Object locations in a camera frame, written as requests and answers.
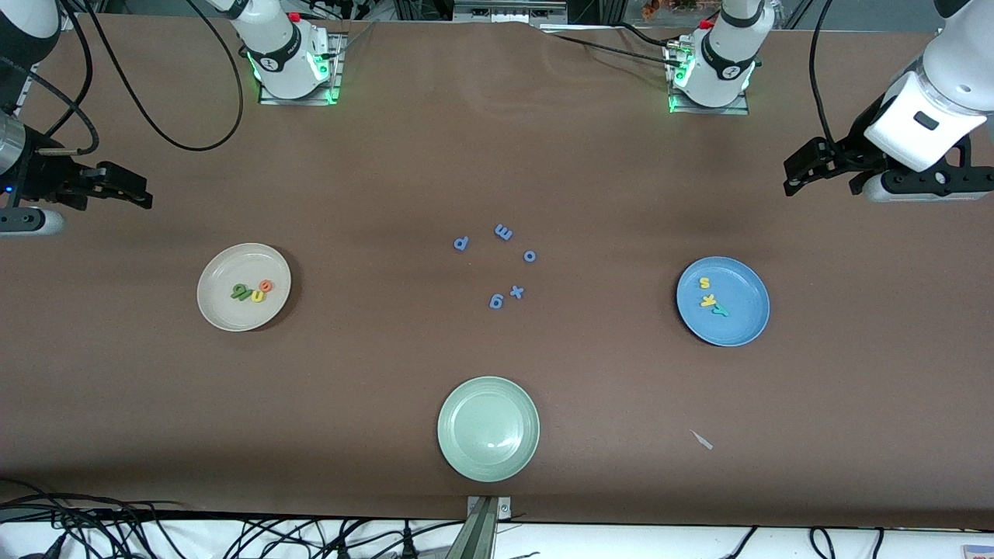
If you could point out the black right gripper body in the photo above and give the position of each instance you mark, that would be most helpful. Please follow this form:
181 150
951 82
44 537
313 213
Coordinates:
39 177

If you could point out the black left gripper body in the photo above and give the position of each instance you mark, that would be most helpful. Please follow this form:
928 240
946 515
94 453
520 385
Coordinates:
853 145

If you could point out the green letter b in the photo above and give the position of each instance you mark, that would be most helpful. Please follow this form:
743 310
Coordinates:
239 292

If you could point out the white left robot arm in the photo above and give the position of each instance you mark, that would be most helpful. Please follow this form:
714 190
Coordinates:
726 62

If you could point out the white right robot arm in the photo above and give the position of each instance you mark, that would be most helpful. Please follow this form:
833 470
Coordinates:
283 46

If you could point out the beige plate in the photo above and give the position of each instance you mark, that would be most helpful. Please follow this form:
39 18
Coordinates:
233 264

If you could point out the blue plate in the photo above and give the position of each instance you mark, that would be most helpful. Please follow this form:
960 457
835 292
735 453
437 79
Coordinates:
742 291

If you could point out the orange background objects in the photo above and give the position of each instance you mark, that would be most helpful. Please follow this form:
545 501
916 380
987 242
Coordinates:
675 6

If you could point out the white paper scrap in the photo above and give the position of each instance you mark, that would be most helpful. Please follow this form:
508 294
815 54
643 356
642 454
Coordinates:
702 440

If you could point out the brown table mat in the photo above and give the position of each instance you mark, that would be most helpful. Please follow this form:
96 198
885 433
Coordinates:
497 155

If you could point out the blue letter m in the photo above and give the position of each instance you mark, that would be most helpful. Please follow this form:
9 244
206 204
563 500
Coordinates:
503 231

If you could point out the grey metal box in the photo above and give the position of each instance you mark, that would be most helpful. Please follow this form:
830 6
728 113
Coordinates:
509 9

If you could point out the blue letter p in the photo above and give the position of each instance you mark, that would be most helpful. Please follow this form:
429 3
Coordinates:
457 245

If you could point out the blue letter g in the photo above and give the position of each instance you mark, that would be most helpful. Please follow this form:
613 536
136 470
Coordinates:
492 304

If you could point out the pale green plate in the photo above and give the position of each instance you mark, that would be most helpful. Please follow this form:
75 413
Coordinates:
488 428

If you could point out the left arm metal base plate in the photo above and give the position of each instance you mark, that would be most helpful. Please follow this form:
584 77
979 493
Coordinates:
730 110

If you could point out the aluminium table frame rail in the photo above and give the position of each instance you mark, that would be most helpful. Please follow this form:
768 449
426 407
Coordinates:
28 84

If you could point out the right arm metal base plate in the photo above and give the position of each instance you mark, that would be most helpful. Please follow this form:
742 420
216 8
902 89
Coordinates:
272 99

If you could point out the aluminium profile bracket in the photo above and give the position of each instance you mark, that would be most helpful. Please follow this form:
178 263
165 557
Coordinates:
481 528

